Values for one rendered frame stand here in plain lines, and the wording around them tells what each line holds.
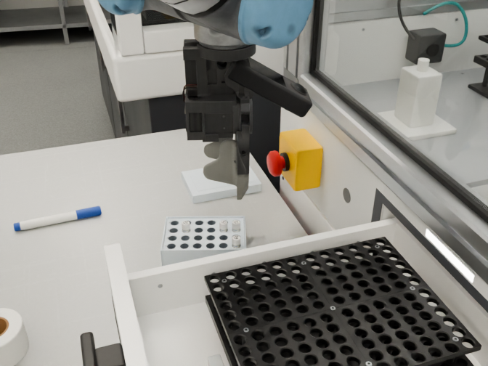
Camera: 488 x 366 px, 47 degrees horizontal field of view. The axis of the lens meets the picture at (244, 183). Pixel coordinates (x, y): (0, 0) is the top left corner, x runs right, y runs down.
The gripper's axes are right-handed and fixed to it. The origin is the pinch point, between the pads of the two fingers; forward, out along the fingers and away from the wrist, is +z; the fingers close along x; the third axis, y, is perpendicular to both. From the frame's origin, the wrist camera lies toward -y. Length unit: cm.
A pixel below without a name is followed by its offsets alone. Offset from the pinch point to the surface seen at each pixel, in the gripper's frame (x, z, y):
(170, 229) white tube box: -3.7, 10.3, 11.1
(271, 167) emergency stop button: -7.8, 2.3, -4.6
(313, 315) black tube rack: 25.4, -0.2, -5.8
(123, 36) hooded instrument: -50, -5, 23
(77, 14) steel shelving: -361, 76, 109
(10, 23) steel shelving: -339, 76, 152
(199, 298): 16.6, 5.5, 6.0
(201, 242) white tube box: -0.3, 10.3, 6.3
